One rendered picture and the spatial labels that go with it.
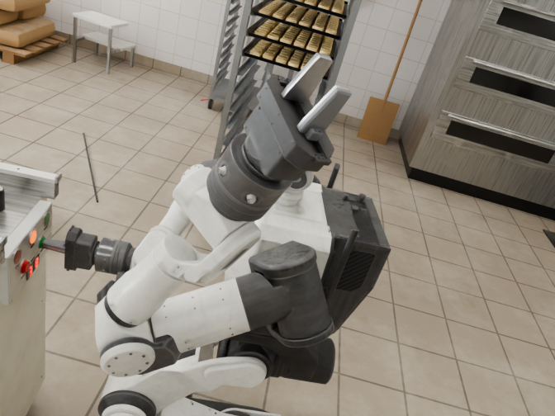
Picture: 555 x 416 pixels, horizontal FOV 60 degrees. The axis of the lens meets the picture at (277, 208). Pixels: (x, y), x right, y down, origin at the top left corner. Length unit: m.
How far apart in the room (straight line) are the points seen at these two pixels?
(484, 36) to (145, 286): 3.65
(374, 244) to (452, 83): 3.25
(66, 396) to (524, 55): 3.70
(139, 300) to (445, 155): 3.78
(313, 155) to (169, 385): 0.90
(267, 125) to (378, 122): 4.38
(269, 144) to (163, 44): 4.81
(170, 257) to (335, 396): 1.58
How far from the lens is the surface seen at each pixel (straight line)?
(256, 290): 0.77
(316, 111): 0.49
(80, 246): 1.28
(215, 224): 0.61
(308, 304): 0.78
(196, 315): 0.77
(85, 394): 1.97
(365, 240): 0.94
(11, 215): 1.31
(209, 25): 5.14
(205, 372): 1.18
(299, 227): 0.89
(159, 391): 1.30
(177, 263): 0.66
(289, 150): 0.49
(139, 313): 0.72
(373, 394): 2.24
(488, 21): 4.05
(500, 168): 4.46
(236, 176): 0.55
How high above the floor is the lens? 1.58
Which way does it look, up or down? 30 degrees down
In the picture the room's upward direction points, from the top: 16 degrees clockwise
